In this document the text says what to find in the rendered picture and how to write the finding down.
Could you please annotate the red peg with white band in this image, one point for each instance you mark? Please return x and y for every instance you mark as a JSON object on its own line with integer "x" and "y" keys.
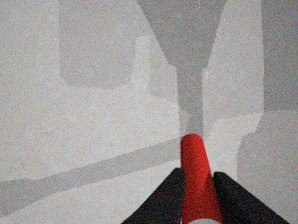
{"x": 201, "y": 201}

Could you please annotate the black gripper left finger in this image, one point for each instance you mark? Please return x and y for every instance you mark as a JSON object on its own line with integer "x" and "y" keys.
{"x": 165, "y": 204}

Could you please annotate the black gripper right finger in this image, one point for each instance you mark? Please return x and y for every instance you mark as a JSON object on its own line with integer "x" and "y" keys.
{"x": 239, "y": 206}

